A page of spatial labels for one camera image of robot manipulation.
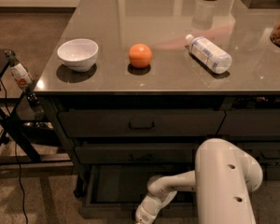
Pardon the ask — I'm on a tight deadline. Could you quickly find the orange round fruit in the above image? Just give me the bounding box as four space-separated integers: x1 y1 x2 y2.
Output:
129 44 152 69

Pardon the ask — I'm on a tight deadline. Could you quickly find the white ceramic bowl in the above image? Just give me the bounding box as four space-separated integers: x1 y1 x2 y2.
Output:
57 38 99 72

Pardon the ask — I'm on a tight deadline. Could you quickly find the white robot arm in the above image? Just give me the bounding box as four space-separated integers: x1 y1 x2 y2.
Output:
135 138 263 224

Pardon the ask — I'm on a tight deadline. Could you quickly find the black side table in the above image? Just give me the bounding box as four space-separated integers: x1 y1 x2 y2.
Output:
0 49 70 165

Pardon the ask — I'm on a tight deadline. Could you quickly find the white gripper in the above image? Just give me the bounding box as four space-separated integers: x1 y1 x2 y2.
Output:
135 191 176 224

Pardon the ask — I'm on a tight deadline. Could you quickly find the dark counter cabinet frame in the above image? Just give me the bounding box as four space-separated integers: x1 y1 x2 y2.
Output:
38 89 280 185

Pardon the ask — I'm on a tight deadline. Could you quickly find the black power cable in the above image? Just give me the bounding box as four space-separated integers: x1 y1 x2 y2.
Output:
0 75 30 224

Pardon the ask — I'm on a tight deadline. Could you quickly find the clear plastic water bottle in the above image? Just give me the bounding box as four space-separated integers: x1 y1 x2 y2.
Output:
186 35 232 75

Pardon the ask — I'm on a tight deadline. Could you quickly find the glass bottle with label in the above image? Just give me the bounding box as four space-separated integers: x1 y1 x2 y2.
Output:
5 49 33 91

